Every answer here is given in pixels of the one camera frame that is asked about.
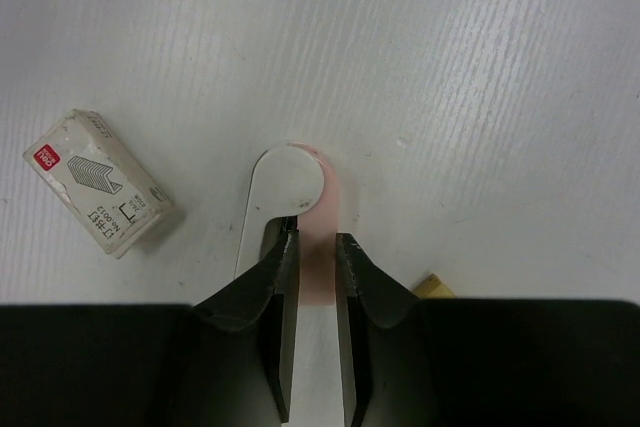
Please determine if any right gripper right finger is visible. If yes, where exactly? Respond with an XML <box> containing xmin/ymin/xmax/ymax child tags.
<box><xmin>335</xmin><ymin>233</ymin><xmax>420</xmax><ymax>425</ymax></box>

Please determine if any tan eraser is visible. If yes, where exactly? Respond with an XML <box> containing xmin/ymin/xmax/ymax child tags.
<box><xmin>413</xmin><ymin>274</ymin><xmax>456</xmax><ymax>299</ymax></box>

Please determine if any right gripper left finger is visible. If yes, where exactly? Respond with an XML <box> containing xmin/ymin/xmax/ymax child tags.
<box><xmin>192</xmin><ymin>230</ymin><xmax>300</xmax><ymax>423</ymax></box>

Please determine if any pink white stapler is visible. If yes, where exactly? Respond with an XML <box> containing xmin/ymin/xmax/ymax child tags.
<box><xmin>234</xmin><ymin>141</ymin><xmax>340</xmax><ymax>306</ymax></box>

